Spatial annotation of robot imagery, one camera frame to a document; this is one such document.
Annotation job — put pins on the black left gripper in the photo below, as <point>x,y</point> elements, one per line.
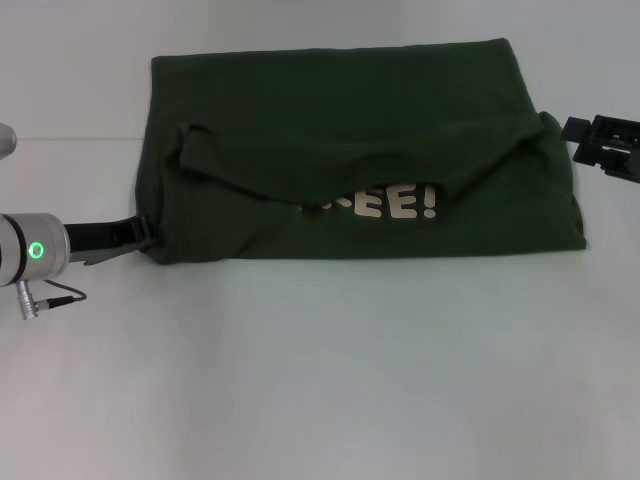
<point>100,237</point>

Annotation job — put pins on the dark green t-shirt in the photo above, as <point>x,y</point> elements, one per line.
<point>360,165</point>

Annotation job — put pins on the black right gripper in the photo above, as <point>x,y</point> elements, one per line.
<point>622,150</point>

